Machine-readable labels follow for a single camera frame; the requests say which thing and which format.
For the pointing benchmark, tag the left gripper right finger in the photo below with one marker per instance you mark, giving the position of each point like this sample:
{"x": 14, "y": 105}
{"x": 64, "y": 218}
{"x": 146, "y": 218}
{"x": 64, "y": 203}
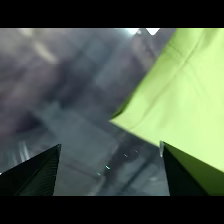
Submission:
{"x": 180, "y": 180}

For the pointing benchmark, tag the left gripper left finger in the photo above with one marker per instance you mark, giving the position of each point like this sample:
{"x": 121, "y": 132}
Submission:
{"x": 36, "y": 176}

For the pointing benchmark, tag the lime green garment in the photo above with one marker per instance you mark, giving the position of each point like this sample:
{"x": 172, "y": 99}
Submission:
{"x": 186, "y": 93}

